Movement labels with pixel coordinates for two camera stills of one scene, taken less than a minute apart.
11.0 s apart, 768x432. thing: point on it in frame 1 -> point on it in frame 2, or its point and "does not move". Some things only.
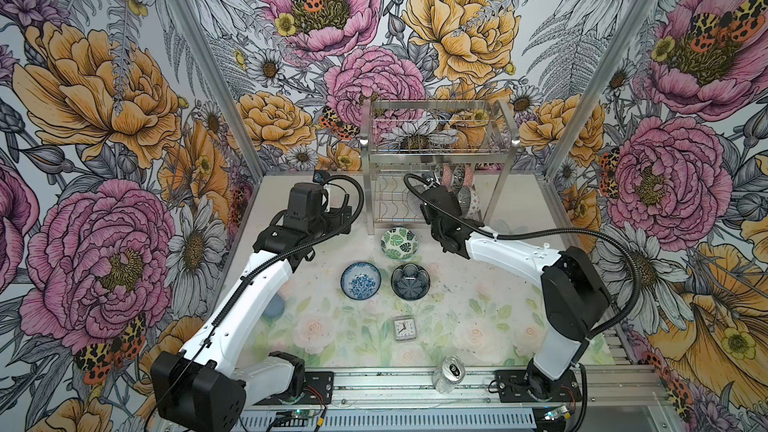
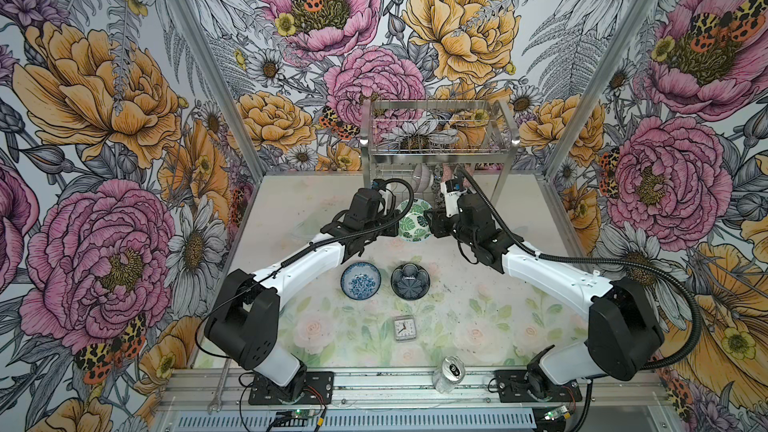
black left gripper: x=336 y=214 -> x=392 y=230
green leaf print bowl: x=399 y=243 -> x=415 y=227
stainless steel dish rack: x=463 y=143 does not move
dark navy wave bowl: x=410 y=282 does not move
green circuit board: x=301 y=413 does not move
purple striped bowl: x=414 y=203 -> x=421 y=177
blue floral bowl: x=360 y=280 does not move
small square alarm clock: x=405 y=327 does not move
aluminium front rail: x=417 y=389 does not move
